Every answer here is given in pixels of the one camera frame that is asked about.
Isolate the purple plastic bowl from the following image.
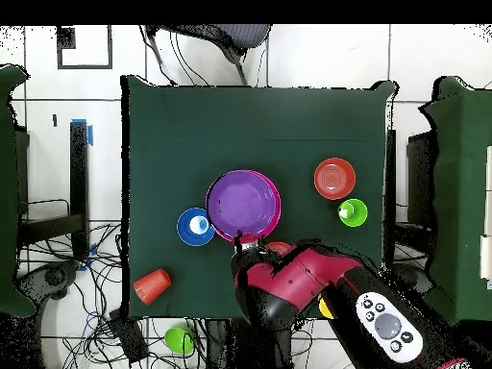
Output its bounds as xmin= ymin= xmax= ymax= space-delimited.
xmin=207 ymin=169 xmax=281 ymax=239

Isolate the large pink plastic bowl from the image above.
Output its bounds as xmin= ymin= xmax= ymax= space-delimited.
xmin=206 ymin=169 xmax=283 ymax=245

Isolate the blue plastic bowl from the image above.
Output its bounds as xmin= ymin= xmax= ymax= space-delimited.
xmin=176 ymin=207 xmax=216 ymax=247

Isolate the small orange plastic bowl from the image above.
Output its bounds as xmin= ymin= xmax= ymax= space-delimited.
xmin=263 ymin=240 xmax=298 ymax=258
xmin=313 ymin=157 xmax=357 ymax=202

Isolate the orange plastic cup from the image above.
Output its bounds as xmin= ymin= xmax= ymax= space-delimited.
xmin=133 ymin=267 xmax=173 ymax=306

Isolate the yellow plastic cup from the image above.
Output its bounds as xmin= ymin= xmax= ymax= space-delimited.
xmin=317 ymin=294 xmax=338 ymax=321

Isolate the green plastic cup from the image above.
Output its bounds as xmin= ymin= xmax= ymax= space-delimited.
xmin=163 ymin=325 xmax=196 ymax=356
xmin=337 ymin=198 xmax=369 ymax=228

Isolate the dark green table cloth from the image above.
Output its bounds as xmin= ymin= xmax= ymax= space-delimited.
xmin=119 ymin=74 xmax=398 ymax=322

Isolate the black floor box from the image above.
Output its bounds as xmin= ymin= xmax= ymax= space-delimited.
xmin=108 ymin=308 xmax=150 ymax=364

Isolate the black chair base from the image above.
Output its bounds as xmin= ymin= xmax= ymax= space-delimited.
xmin=16 ymin=259 xmax=81 ymax=308

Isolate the grey office chair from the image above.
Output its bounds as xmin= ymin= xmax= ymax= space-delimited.
xmin=144 ymin=24 xmax=273 ymax=86

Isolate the dark green side cloth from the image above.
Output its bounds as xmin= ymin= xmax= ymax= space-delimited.
xmin=0 ymin=63 xmax=37 ymax=319
xmin=418 ymin=75 xmax=492 ymax=324

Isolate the tangle of floor cables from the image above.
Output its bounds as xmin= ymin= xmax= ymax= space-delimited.
xmin=18 ymin=222 xmax=205 ymax=369

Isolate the black metal post frame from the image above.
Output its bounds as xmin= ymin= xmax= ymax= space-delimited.
xmin=14 ymin=121 xmax=91 ymax=260

